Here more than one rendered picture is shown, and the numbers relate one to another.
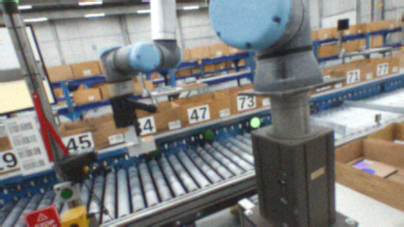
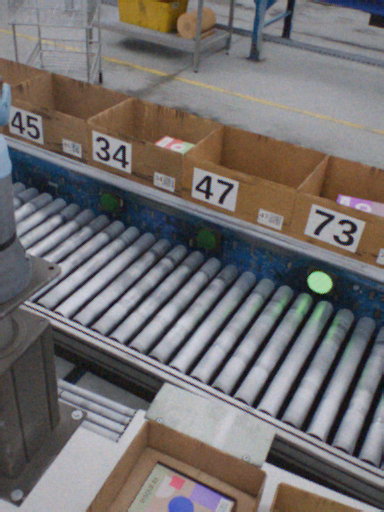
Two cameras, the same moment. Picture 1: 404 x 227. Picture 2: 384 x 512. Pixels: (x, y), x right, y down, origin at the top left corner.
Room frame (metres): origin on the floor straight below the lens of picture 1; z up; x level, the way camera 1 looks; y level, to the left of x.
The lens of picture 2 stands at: (0.36, -1.08, 1.88)
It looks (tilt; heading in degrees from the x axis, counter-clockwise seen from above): 37 degrees down; 45
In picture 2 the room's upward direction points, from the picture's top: 5 degrees clockwise
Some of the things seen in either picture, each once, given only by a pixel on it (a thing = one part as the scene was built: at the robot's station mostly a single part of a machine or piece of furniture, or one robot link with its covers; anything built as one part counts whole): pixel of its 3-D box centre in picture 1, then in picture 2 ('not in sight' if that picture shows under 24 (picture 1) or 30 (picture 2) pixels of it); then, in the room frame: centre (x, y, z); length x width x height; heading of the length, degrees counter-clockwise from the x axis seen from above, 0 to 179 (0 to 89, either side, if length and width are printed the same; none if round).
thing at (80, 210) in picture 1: (86, 218); not in sight; (0.71, 0.47, 0.84); 0.15 x 0.09 x 0.07; 109
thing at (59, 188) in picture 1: (68, 192); not in sight; (0.73, 0.51, 0.95); 0.07 x 0.03 x 0.07; 109
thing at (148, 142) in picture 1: (141, 145); not in sight; (0.83, 0.25, 1.04); 0.10 x 0.06 x 0.05; 108
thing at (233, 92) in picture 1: (243, 98); (368, 213); (1.83, -0.38, 0.96); 0.39 x 0.29 x 0.17; 109
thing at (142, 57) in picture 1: (139, 59); not in sight; (0.77, 0.17, 1.37); 0.12 x 0.12 x 0.09; 54
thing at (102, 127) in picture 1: (94, 133); (68, 116); (1.46, 0.73, 0.97); 0.39 x 0.29 x 0.17; 109
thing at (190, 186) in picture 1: (181, 172); (92, 266); (1.17, 0.16, 0.72); 0.52 x 0.05 x 0.05; 19
